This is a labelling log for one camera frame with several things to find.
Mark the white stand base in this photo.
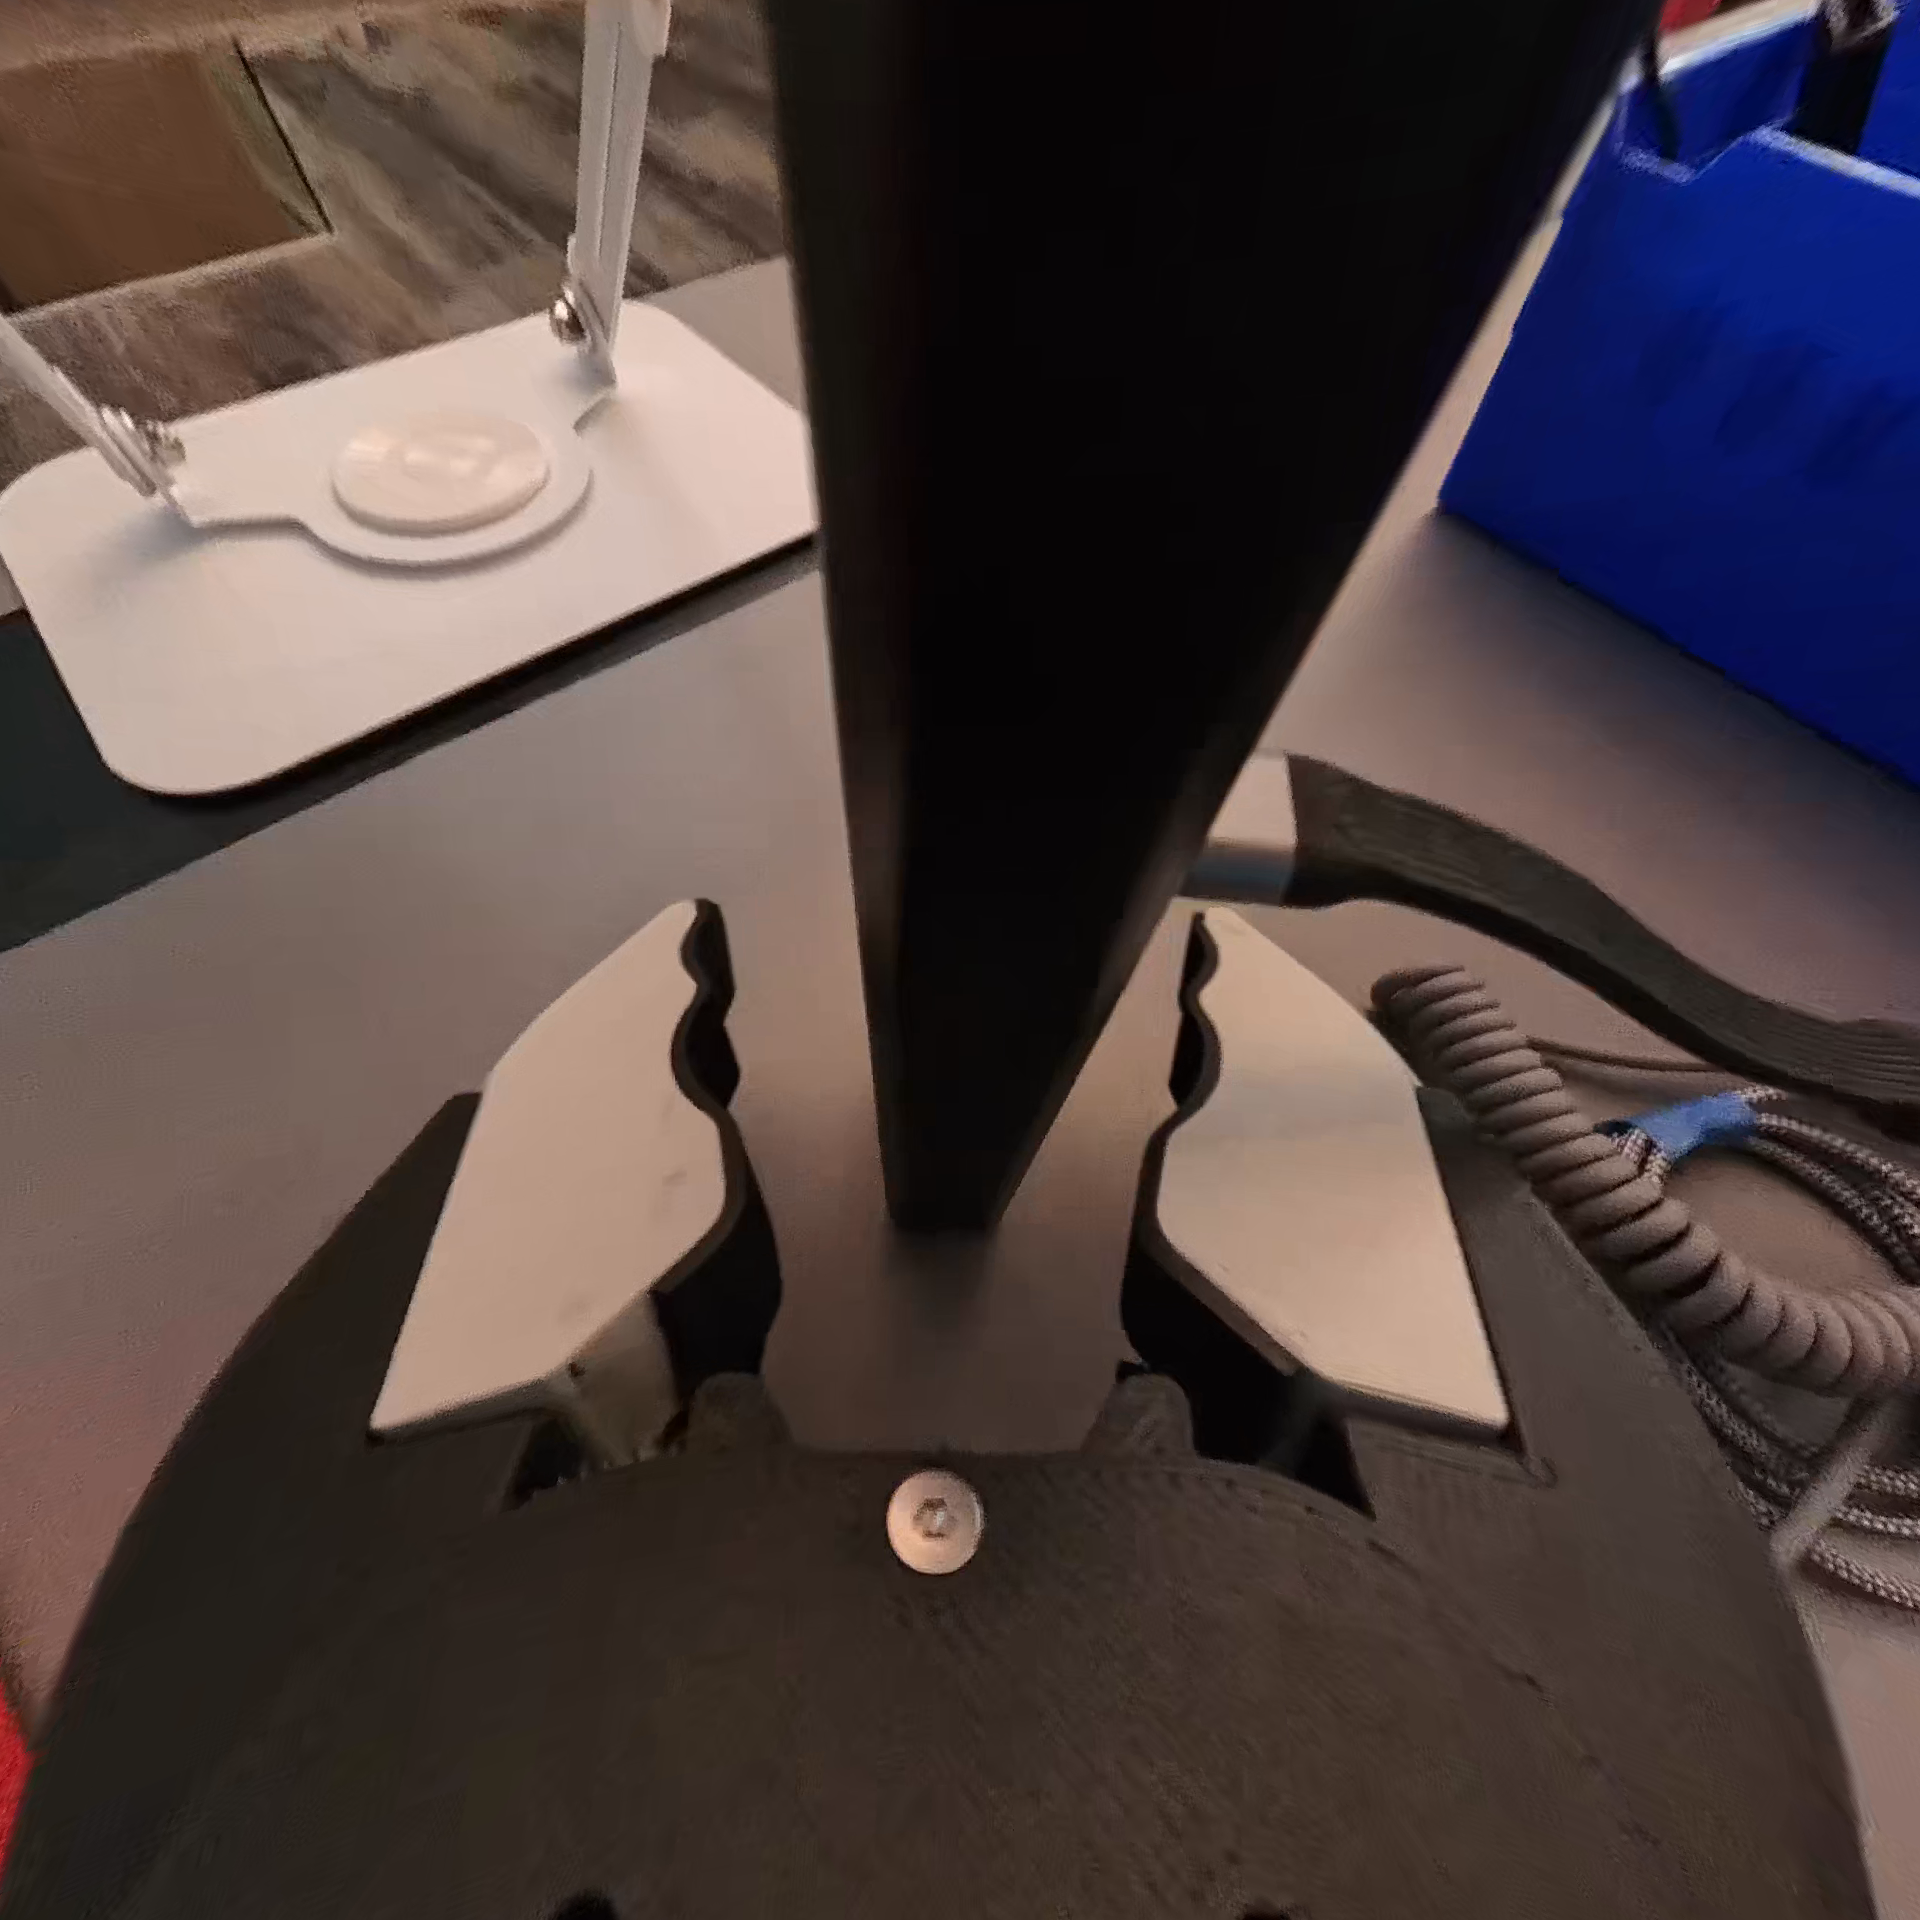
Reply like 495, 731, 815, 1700
0, 0, 818, 799

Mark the black usb hub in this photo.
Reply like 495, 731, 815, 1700
761, 0, 1666, 1240

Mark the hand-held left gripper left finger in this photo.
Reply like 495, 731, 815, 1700
368, 896, 783, 1470

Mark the black usb cable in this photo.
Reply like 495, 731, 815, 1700
1200, 750, 1920, 1114

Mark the cardboard box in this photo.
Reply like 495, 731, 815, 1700
0, 54, 331, 310

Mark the blue plastic bin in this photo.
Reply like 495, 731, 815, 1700
1437, 0, 1920, 788

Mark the grey usb cable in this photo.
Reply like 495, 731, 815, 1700
1367, 967, 1920, 1404

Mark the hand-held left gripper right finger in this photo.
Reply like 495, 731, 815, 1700
1119, 904, 1512, 1470

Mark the braided usb cable blue tape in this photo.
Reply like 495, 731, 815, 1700
1545, 1035, 1920, 1594

